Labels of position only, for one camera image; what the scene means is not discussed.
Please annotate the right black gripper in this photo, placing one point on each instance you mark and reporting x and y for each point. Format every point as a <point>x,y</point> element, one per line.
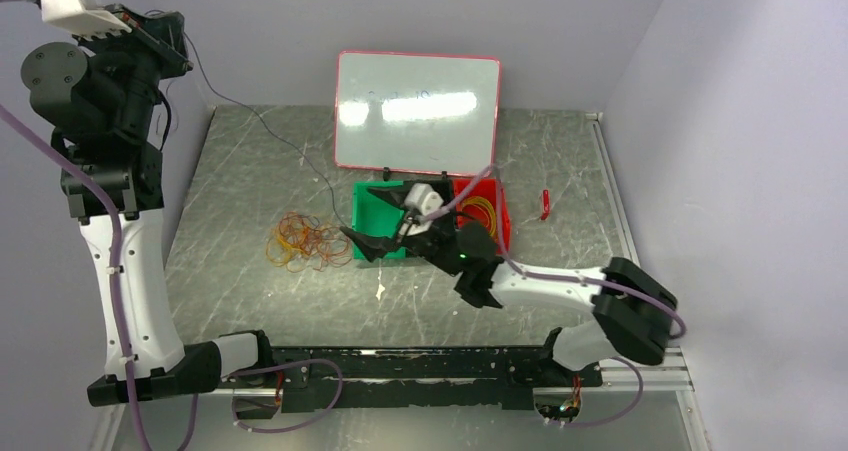
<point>375,247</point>

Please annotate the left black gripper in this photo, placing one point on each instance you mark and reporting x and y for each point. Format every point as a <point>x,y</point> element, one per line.
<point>160,34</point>

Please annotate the green plastic bin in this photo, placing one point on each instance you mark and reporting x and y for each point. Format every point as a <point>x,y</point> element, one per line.
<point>371,215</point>

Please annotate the red plastic bin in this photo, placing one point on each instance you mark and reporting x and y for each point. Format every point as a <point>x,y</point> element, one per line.
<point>480,205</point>

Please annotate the black plastic bin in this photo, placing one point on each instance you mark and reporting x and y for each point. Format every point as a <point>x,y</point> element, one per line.
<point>447,190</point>

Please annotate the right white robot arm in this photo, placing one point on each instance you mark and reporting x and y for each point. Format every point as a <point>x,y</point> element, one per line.
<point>627,313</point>

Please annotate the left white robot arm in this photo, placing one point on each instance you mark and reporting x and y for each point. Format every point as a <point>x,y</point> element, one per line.
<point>99,95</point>

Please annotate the pink framed whiteboard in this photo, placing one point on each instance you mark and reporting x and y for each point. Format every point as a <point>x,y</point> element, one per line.
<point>417,113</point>

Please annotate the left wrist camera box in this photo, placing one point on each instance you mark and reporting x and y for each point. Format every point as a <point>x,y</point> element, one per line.
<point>85,19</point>

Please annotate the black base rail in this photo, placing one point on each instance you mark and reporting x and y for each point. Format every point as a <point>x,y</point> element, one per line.
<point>309,378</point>

